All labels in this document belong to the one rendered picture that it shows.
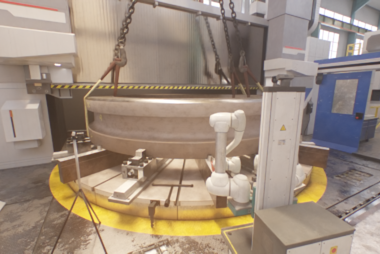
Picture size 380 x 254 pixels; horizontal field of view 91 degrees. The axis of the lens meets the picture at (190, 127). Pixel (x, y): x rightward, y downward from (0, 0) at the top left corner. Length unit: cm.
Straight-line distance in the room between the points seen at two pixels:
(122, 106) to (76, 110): 506
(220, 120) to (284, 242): 96
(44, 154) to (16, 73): 207
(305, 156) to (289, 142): 264
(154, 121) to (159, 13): 375
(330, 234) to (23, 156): 574
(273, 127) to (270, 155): 22
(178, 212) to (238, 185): 127
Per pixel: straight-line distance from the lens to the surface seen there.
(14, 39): 369
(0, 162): 602
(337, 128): 721
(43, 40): 363
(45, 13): 415
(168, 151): 297
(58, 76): 454
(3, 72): 471
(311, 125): 895
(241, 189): 176
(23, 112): 527
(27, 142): 546
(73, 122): 824
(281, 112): 161
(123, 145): 333
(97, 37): 557
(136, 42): 569
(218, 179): 174
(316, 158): 434
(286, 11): 681
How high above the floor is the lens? 175
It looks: 11 degrees down
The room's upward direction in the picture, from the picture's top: straight up
